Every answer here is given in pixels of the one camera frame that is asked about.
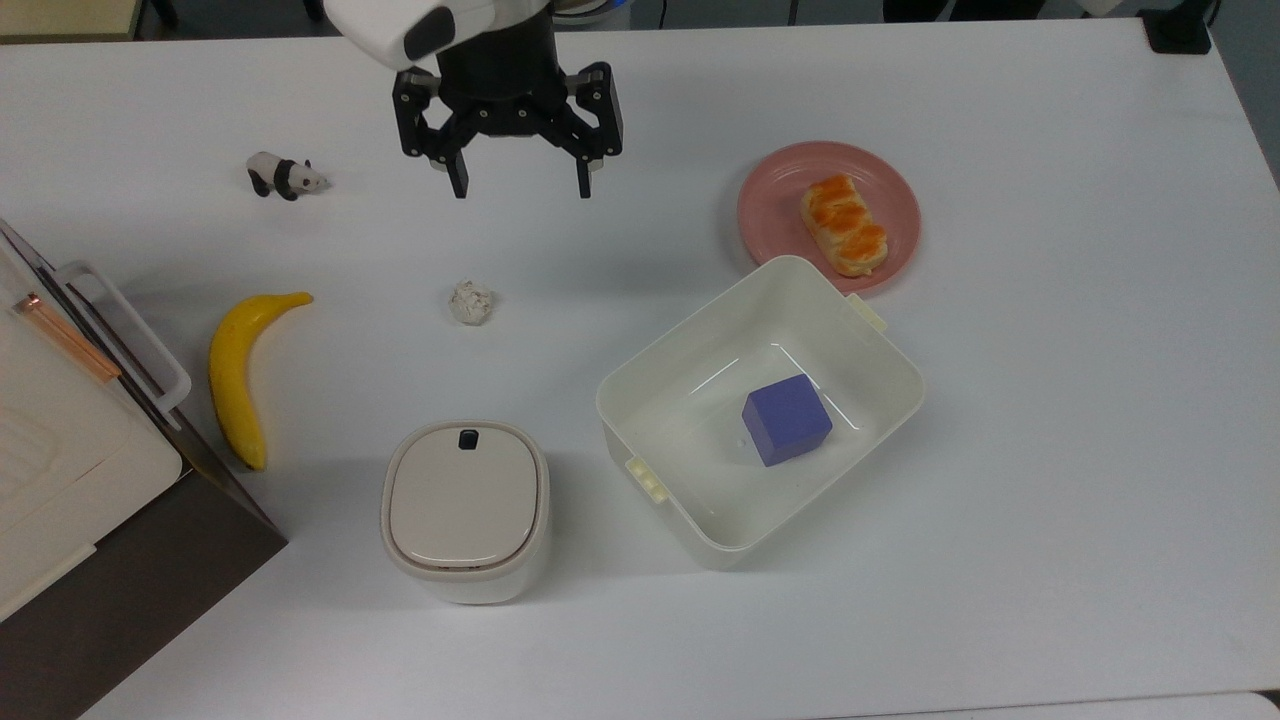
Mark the yellow banana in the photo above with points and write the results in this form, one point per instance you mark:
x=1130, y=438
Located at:
x=235, y=385

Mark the black clamp base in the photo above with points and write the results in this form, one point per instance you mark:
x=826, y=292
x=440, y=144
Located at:
x=1180, y=30

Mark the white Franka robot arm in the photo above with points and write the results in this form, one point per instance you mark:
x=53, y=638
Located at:
x=420, y=25

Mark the crumpled white paper ball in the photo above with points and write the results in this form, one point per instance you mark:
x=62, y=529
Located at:
x=471, y=302

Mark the pink plate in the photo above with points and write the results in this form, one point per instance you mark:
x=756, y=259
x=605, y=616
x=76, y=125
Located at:
x=780, y=200

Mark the tan wooden board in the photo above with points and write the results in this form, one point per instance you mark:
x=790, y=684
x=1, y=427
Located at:
x=65, y=15

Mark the beige lidded trash can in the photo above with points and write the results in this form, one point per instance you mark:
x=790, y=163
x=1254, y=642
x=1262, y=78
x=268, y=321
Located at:
x=465, y=510

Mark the orange tape strip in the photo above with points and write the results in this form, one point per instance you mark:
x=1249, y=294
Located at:
x=65, y=335

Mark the purple cube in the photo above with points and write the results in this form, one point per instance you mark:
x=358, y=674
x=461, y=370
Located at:
x=786, y=420

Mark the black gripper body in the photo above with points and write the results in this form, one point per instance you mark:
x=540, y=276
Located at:
x=500, y=85

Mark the bread with orange topping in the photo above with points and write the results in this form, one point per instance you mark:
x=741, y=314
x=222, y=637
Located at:
x=843, y=225

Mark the panda toy figure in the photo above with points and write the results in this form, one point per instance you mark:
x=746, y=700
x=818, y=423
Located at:
x=285, y=176

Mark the white plastic bin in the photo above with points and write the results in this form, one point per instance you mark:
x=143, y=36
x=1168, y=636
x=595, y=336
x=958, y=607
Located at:
x=760, y=410

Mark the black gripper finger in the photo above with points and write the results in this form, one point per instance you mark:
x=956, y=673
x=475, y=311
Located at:
x=595, y=130
x=425, y=125

